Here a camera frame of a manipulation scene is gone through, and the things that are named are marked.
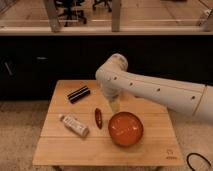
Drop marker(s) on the dark cabinet handle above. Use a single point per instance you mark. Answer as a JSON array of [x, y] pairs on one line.
[[8, 68]]

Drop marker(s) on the black striped rectangular box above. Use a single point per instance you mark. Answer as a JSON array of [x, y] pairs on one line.
[[78, 94]]

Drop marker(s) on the grey metal post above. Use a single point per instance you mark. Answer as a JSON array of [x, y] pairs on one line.
[[52, 15], [116, 15], [205, 21]]

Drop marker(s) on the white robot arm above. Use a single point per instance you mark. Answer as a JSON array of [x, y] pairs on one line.
[[184, 97]]

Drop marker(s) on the white plastic bottle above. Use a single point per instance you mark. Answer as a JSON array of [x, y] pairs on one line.
[[73, 124]]

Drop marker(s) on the grey metal post middle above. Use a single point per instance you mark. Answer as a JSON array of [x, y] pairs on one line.
[[116, 15]]

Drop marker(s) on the grey metal post right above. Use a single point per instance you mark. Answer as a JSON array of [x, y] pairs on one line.
[[205, 21]]

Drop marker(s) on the orange ceramic bowl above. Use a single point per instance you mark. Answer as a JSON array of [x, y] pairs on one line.
[[125, 129]]

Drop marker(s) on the black office chair left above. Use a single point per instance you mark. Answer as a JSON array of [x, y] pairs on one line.
[[69, 12]]

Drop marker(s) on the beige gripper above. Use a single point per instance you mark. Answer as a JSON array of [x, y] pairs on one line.
[[115, 104]]

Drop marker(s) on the grey metal post left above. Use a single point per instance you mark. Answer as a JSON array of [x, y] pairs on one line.
[[52, 15]]

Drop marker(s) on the dark red chili pepper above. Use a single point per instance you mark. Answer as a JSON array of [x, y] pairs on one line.
[[98, 118]]

